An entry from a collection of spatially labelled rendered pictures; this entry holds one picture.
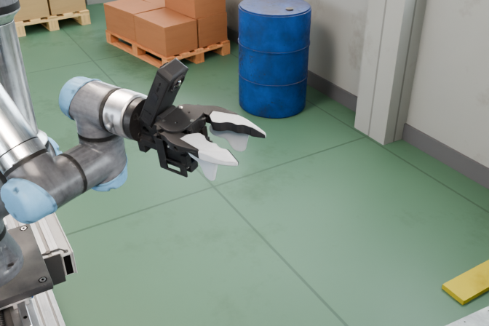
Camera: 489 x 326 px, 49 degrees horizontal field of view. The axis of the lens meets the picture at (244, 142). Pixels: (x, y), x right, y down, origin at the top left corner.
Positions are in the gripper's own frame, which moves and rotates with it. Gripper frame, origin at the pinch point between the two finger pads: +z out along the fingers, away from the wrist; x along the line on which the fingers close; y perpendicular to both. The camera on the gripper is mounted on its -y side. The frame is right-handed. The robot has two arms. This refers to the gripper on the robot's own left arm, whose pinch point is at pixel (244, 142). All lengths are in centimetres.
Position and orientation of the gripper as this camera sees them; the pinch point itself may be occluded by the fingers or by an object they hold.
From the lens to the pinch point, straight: 73.7
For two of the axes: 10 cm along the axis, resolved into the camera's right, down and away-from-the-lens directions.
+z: 8.3, 2.8, -4.8
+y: 0.7, 8.0, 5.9
